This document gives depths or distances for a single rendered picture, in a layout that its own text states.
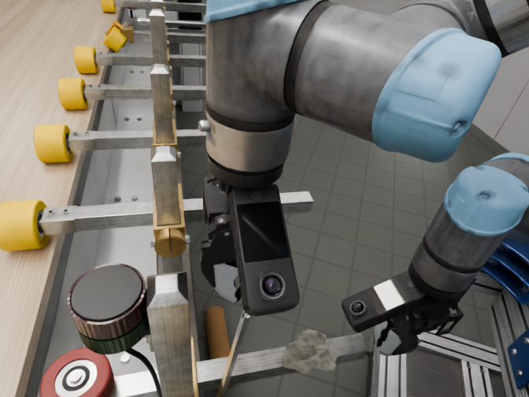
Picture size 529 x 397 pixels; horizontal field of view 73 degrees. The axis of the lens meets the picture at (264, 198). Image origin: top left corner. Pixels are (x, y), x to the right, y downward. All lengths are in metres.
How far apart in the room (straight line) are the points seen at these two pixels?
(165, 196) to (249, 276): 0.29
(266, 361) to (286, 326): 1.05
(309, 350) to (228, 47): 0.46
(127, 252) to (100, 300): 0.72
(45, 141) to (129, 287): 0.57
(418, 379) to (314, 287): 0.60
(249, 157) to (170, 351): 0.21
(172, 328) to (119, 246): 0.73
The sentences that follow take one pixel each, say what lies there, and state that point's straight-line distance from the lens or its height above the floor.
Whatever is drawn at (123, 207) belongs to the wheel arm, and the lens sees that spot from 0.65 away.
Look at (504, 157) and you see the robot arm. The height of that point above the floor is 1.16.
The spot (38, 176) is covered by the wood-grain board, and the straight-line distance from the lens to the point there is 0.87.
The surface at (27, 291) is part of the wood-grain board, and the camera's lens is 0.66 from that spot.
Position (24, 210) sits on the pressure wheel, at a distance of 0.66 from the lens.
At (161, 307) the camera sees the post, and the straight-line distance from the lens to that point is 0.32.
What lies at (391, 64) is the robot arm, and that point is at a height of 1.32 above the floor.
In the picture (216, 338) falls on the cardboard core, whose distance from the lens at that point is 1.49.
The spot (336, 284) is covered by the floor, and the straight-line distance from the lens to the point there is 1.82.
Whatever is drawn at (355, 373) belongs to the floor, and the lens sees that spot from 1.61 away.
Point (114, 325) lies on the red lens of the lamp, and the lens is 0.32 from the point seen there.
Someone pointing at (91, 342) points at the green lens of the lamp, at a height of 1.09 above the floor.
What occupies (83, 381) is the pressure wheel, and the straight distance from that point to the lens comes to 0.55.
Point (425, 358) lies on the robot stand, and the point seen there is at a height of 0.21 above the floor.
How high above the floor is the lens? 1.38
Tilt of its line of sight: 39 degrees down
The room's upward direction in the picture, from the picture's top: 8 degrees clockwise
